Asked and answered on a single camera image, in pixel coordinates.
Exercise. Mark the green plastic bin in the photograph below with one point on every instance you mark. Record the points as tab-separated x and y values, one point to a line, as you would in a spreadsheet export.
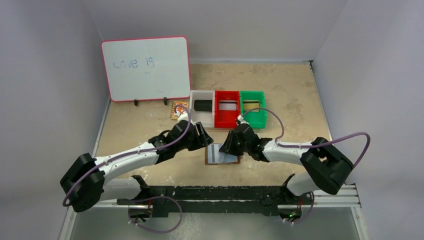
256	118

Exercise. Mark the red plastic bin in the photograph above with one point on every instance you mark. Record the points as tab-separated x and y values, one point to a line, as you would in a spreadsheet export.
226	118

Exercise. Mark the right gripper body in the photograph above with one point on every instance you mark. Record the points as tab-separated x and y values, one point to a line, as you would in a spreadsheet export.
234	140

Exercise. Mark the brown leather card holder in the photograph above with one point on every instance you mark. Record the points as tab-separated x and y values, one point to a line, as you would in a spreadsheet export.
232	159

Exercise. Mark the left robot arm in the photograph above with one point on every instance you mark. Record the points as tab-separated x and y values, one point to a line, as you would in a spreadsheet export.
84	183

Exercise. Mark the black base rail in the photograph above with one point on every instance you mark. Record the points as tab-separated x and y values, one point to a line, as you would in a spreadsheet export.
265	200

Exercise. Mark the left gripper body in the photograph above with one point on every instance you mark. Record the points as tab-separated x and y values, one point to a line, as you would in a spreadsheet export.
191	144

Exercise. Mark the aluminium frame rail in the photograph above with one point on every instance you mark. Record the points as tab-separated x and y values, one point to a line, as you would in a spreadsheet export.
328	217

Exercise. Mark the orange patterned card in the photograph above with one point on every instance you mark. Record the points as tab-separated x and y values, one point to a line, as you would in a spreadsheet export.
178	104

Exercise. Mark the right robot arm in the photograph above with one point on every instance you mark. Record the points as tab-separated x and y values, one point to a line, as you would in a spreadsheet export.
326	168

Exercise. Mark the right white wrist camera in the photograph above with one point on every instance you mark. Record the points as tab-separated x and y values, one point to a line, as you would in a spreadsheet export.
240	120

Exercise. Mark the silver card in red bin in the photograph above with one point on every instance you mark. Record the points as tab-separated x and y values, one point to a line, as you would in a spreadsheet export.
227	105

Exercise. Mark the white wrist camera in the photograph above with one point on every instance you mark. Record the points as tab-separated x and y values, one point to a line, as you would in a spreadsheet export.
240	120
182	114

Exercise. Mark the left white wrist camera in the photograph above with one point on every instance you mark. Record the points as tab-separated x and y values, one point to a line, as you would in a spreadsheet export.
182	114

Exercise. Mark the gold card in green bin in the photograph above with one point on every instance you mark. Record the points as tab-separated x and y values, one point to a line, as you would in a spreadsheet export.
248	105

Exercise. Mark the white plastic bin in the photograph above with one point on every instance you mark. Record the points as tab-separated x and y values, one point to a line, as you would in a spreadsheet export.
206	118

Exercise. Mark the white card with grey stripe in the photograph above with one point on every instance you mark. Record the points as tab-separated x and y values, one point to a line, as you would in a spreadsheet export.
215	157

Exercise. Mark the black card in white bin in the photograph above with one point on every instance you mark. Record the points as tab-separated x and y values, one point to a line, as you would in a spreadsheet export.
203	105

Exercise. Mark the pink framed whiteboard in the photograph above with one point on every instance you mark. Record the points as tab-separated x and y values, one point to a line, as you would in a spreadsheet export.
145	69

